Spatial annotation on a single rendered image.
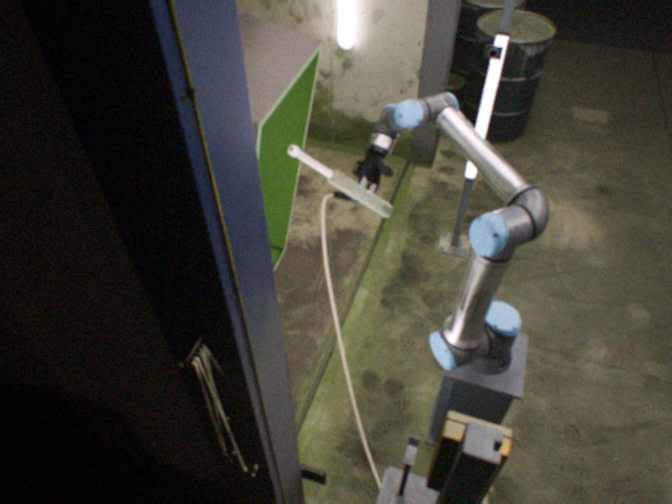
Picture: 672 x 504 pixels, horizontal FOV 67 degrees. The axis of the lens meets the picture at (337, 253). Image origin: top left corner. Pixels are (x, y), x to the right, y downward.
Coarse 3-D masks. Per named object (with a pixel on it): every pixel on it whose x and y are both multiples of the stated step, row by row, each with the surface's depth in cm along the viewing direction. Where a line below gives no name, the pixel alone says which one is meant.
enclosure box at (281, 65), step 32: (256, 32) 182; (288, 32) 187; (256, 64) 168; (288, 64) 172; (256, 96) 157; (288, 96) 209; (256, 128) 149; (288, 128) 220; (288, 160) 233; (288, 192) 246; (288, 224) 261
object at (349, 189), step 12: (300, 156) 161; (324, 168) 167; (324, 180) 172; (336, 180) 170; (348, 180) 173; (336, 192) 195; (348, 192) 175; (360, 192) 177; (360, 204) 186; (372, 204) 181; (384, 204) 185; (384, 216) 188
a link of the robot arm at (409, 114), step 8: (400, 104) 173; (408, 104) 172; (416, 104) 172; (424, 104) 175; (392, 112) 176; (400, 112) 172; (408, 112) 172; (416, 112) 173; (424, 112) 175; (392, 120) 177; (400, 120) 172; (408, 120) 172; (416, 120) 173; (424, 120) 176; (392, 128) 181; (400, 128) 177; (408, 128) 175
